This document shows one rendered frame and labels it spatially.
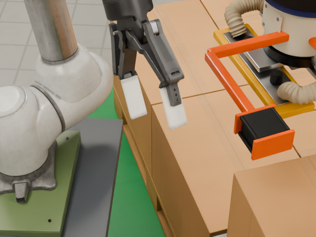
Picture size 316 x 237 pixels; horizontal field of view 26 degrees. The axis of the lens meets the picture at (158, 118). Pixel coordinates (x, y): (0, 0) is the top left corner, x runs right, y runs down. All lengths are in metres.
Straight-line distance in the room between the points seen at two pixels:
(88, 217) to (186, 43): 1.10
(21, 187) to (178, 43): 1.11
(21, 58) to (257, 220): 2.23
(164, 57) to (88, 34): 2.72
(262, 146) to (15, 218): 0.79
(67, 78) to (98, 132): 0.33
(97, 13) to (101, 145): 1.92
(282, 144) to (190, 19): 1.61
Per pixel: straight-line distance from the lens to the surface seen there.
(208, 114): 2.43
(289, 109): 1.56
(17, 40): 3.73
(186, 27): 2.83
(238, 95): 1.40
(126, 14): 1.04
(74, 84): 1.80
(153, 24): 1.02
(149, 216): 2.81
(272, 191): 1.67
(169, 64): 1.00
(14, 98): 1.75
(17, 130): 1.75
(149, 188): 2.82
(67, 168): 1.93
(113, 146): 2.03
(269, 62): 1.63
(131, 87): 1.15
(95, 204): 1.88
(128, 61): 1.13
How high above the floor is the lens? 2.20
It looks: 44 degrees down
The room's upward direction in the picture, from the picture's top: straight up
